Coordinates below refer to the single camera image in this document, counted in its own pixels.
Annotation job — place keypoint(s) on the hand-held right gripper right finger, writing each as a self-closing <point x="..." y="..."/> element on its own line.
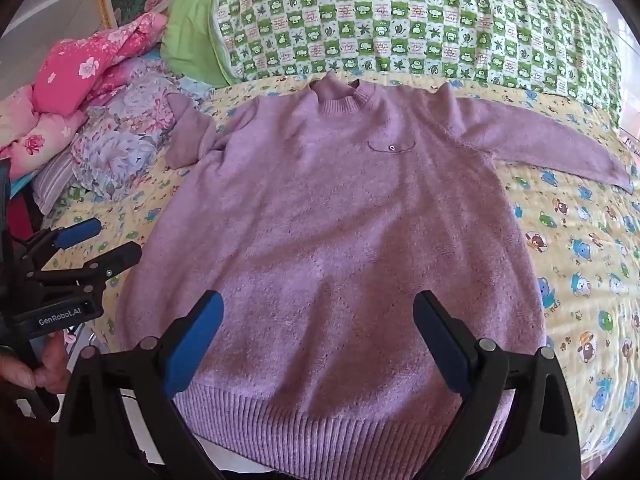
<point x="440" y="340"/>

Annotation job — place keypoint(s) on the plain green cloth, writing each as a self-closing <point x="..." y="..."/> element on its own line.
<point x="192" y="30"/>

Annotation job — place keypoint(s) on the lilac floral pillow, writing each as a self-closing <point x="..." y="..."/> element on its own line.
<point x="125" y="130"/>

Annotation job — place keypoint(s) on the pink floral blanket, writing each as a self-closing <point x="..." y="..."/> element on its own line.
<point x="85" y="70"/>

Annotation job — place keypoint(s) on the purple knit sweater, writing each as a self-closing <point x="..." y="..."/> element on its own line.
<point x="325" y="235"/>

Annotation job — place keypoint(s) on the green checkered quilt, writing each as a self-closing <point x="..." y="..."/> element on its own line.
<point x="400" y="20"/>

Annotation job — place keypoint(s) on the person's left hand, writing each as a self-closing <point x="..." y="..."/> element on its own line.
<point x="47" y="362"/>

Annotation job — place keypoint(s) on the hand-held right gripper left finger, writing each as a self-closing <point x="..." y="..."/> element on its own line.
<point x="192" y="345"/>

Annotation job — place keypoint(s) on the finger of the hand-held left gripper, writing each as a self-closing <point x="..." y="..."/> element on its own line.
<point x="77" y="234"/>
<point x="117" y="259"/>

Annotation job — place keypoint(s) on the striped pillow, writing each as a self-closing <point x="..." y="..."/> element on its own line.
<point x="55" y="185"/>

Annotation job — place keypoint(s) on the yellow cartoon animal bedsheet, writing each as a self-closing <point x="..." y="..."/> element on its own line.
<point x="575" y="240"/>

